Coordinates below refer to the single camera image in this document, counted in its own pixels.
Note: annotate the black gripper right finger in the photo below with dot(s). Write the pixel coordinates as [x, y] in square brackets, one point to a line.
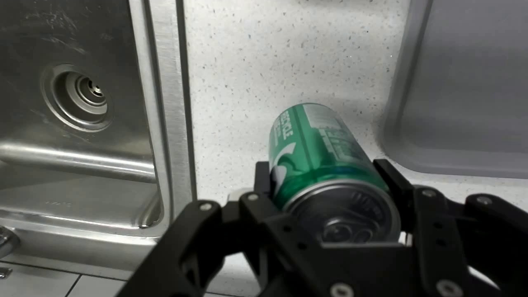
[475, 247]

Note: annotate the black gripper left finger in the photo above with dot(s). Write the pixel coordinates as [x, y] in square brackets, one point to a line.
[194, 246]

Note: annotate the green soda can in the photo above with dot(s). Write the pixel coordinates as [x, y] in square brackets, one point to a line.
[325, 181]

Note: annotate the grey plastic tray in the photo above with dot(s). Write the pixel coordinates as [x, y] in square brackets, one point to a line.
[458, 97]

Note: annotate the stainless steel double sink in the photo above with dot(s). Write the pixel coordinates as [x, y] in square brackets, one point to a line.
[94, 140]

